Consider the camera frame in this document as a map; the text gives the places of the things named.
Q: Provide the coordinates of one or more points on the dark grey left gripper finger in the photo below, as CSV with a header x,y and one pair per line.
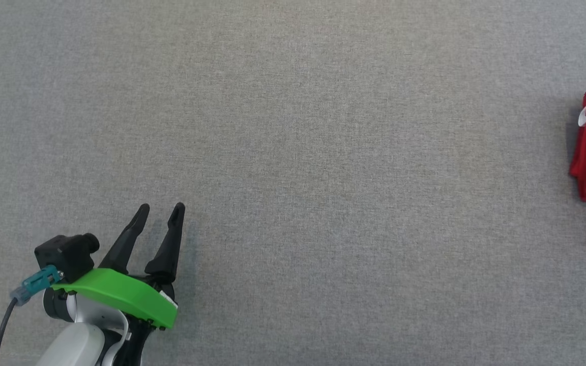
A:
x,y
125,244
168,254

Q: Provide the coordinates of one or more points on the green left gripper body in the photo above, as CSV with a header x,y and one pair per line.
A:
x,y
125,292

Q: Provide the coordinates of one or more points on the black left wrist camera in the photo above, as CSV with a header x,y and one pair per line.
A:
x,y
66,254

